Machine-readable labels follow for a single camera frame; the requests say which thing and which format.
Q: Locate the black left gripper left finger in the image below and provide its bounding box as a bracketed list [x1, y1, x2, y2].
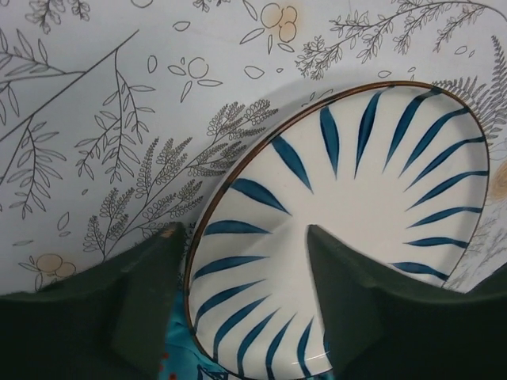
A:
[1, 222, 185, 379]

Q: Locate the striped white round plate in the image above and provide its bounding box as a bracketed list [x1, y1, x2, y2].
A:
[185, 82, 490, 379]

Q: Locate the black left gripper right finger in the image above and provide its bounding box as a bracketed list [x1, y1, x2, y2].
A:
[307, 225, 506, 379]

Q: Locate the floral tablecloth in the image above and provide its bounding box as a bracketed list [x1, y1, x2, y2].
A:
[1, 1, 506, 295]

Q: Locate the blue patterned cloth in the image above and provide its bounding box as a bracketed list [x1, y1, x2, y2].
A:
[158, 291, 229, 380]

